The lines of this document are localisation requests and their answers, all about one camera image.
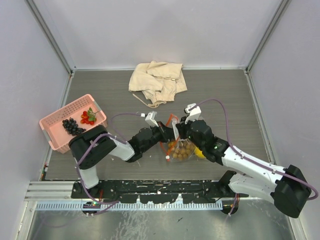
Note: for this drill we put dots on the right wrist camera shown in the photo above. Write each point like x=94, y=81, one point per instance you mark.
x=192, y=112

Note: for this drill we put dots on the aluminium frame rail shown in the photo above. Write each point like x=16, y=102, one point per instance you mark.
x=49, y=190

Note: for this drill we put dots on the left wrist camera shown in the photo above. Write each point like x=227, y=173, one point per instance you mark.
x=150, y=118

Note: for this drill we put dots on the fake brown longan bunch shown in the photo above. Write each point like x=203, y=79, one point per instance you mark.
x=180, y=150

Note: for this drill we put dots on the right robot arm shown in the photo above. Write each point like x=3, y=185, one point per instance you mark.
x=285, y=187

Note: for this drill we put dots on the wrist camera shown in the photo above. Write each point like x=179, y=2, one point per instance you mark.
x=150, y=118
x=192, y=112

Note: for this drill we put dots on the fake lemon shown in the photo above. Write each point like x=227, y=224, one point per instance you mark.
x=199, y=153

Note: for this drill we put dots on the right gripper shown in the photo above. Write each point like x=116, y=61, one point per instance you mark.
x=182, y=126

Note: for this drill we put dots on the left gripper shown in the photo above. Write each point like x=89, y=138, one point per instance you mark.
x=166, y=132

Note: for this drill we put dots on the fake black grape bunch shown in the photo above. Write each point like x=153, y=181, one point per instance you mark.
x=72, y=128

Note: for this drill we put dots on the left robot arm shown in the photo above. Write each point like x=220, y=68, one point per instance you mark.
x=90, y=147

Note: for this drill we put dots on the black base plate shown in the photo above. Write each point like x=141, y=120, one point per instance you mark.
x=156, y=191

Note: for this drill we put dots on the clear zip top bag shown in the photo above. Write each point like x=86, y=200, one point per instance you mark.
x=164, y=146

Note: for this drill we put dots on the grey slotted cable duct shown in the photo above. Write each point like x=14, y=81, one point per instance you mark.
x=81, y=205

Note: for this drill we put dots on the beige cloth drawstring bag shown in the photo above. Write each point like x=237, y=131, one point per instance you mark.
x=157, y=83

